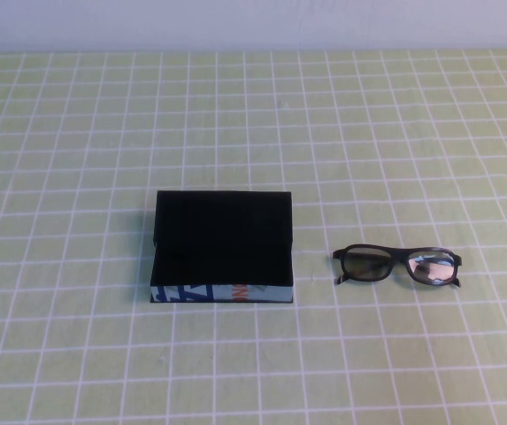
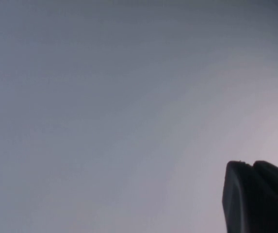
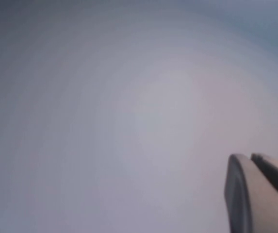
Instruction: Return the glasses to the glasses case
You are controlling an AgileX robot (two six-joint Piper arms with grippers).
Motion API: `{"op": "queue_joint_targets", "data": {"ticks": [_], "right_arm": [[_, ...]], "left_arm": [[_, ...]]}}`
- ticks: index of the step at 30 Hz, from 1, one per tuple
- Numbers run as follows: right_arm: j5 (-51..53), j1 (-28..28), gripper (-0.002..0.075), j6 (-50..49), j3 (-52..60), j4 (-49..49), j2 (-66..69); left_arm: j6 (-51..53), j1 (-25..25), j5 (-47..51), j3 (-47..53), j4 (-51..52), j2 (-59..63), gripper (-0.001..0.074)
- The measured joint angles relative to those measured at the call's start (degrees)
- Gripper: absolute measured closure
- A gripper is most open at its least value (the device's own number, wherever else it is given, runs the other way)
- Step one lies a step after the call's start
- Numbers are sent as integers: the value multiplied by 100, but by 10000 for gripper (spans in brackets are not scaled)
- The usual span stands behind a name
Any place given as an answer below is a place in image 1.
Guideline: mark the black printed glasses case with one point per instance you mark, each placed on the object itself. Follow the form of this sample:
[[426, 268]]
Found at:
[[222, 239]]

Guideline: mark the green checked tablecloth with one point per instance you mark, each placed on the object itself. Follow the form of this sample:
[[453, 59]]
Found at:
[[368, 133]]

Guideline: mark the black framed glasses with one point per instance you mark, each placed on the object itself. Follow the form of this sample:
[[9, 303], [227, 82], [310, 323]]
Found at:
[[363, 265]]

